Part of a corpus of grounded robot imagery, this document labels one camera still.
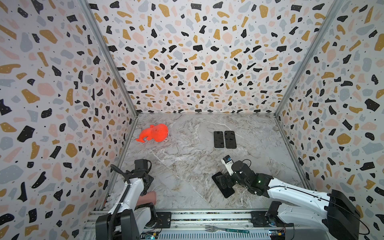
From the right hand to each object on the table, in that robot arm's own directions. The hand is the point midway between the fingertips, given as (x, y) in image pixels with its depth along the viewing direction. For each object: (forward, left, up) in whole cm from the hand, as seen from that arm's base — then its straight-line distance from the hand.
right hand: (220, 171), depth 81 cm
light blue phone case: (+28, -1, -11) cm, 30 cm away
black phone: (-9, -3, -8) cm, 12 cm away
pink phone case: (-11, +38, -10) cm, 41 cm away
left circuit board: (-28, +35, -9) cm, 45 cm away
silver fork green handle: (-25, +5, -8) cm, 27 cm away
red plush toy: (+28, +41, -4) cm, 50 cm away
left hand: (-4, +41, -8) cm, 42 cm away
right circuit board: (-27, -27, -11) cm, 39 cm away
